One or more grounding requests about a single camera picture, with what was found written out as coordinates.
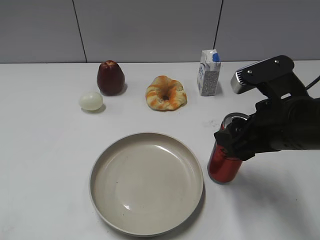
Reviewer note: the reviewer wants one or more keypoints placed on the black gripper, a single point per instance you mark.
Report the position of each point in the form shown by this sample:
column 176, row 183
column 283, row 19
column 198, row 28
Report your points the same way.
column 289, row 119

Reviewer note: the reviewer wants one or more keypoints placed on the red cola can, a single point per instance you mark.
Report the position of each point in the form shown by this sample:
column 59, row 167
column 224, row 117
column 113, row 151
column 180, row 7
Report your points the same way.
column 222, row 169

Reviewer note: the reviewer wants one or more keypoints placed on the beige round plate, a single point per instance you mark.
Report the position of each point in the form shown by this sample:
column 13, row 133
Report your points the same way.
column 146, row 184

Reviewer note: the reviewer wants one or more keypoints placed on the small white milk carton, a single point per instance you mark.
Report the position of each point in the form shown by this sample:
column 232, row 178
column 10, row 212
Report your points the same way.
column 208, row 73

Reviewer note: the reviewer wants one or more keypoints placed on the dark red wax apple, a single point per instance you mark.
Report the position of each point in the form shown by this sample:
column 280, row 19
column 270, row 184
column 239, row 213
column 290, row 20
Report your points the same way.
column 110, row 78

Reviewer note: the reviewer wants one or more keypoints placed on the white egg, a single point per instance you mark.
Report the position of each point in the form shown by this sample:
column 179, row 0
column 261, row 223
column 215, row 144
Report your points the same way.
column 91, row 101

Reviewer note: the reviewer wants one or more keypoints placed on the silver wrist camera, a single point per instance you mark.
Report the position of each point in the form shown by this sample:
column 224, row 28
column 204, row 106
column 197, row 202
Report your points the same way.
column 264, row 71

